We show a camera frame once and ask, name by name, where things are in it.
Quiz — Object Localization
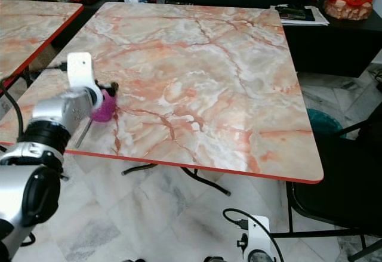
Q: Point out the pink plastic cup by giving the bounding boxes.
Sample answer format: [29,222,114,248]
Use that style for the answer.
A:
[91,90,117,123]

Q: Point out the thin grey stick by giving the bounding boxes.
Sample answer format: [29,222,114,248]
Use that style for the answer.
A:
[76,121,94,150]

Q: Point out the black metal table legs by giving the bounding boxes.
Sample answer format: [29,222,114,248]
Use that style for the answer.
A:
[121,163,232,197]

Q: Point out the marble pattern table red edge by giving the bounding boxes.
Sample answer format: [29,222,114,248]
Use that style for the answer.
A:
[0,1,325,184]
[0,1,85,81]

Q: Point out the black chair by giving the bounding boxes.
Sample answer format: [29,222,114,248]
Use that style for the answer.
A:
[286,104,382,261]

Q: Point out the teal plastic bin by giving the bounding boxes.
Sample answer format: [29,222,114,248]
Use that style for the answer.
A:
[306,108,344,136]

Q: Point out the black low cabinet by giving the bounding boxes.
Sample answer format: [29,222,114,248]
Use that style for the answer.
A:
[281,0,382,78]

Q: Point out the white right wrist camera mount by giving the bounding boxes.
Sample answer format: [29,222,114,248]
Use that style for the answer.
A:
[245,214,272,262]

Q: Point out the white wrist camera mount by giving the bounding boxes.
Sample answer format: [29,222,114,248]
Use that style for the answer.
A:
[245,214,272,262]
[67,52,103,109]

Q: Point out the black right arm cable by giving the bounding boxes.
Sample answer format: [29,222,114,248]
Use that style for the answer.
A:
[223,208,286,262]

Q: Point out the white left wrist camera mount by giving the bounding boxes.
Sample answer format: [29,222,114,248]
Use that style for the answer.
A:
[67,52,103,109]

